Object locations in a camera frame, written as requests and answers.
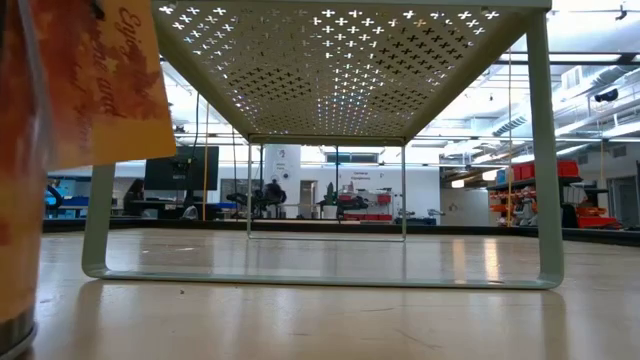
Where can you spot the black aluminium rig frame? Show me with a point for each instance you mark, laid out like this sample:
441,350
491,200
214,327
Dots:
450,230

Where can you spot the person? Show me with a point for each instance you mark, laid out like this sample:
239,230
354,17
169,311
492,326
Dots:
274,192
135,197

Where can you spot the orange paper gift tag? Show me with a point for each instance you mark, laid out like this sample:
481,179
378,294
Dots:
130,125

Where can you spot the red storage bin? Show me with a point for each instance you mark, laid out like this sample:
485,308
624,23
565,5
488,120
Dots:
522,171
567,169

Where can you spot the black storage shelving unit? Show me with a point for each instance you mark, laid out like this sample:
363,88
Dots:
520,205

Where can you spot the black computer monitor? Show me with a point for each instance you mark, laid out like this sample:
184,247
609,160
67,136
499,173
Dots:
170,170

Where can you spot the orange storage bin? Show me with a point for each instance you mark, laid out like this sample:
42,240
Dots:
597,220

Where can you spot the black ceiling-mounted device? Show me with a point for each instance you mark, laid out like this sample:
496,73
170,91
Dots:
606,95

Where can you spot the pale green perforated shelf rack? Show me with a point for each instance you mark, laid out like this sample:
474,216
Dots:
545,150

